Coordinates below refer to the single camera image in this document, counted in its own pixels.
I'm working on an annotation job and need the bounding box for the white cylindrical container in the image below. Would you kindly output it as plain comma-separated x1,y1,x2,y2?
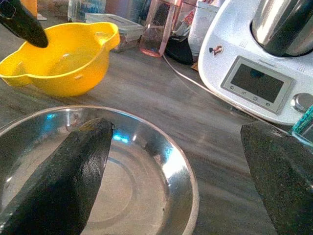
187,0,222,58

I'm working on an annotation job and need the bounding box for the pink transparent container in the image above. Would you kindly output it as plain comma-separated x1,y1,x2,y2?
139,0,183,58

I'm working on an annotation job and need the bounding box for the black rounded object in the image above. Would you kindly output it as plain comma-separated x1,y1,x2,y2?
165,35,194,66

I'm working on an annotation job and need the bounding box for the white food processor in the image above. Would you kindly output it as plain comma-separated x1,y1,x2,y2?
197,0,313,126

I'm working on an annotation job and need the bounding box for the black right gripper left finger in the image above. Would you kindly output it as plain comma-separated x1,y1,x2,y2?
0,117,114,235

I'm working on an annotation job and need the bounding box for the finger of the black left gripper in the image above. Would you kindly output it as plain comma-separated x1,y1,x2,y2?
0,0,48,48

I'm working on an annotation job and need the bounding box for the white power cable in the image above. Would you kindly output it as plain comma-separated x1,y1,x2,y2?
162,53,247,116

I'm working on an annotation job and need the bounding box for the dark wooden table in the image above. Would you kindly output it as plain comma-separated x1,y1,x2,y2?
0,14,313,235

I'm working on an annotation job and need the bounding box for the orange bottle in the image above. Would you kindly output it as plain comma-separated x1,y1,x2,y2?
21,0,39,18

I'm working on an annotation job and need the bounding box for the clear teal water bottle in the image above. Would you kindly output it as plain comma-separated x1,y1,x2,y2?
290,104,313,150

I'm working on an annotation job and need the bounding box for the clear lidded food container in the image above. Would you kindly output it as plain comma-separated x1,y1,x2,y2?
85,12,144,52

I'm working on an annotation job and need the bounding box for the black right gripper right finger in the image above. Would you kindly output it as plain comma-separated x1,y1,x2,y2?
241,121,313,235

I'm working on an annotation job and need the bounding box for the clear glass jar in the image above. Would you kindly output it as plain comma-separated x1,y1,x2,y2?
67,0,107,23

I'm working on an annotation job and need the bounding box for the yellow plastic bowl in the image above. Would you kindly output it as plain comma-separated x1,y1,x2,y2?
0,22,121,98

